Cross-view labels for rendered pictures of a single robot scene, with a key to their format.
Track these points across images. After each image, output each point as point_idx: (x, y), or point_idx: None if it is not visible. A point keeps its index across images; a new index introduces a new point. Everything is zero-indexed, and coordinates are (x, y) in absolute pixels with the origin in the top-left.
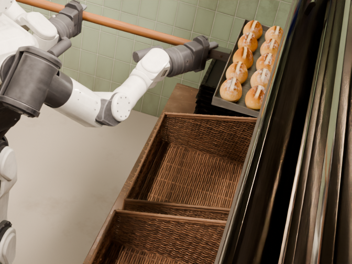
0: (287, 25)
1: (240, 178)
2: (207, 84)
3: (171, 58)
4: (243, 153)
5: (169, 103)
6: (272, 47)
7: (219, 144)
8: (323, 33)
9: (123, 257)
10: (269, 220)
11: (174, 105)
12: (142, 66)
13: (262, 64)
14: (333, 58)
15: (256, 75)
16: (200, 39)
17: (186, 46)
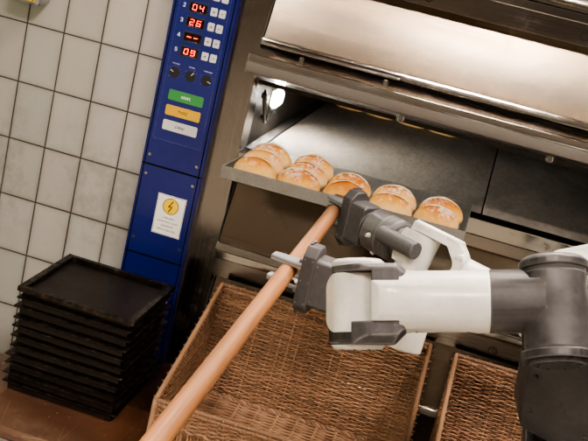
0: (447, 108)
1: None
2: (134, 317)
3: (410, 227)
4: (155, 387)
5: (13, 425)
6: (321, 168)
7: (136, 402)
8: (480, 94)
9: None
10: None
11: (18, 421)
12: (463, 243)
13: (366, 186)
14: (559, 101)
15: (405, 194)
16: (364, 192)
17: (370, 210)
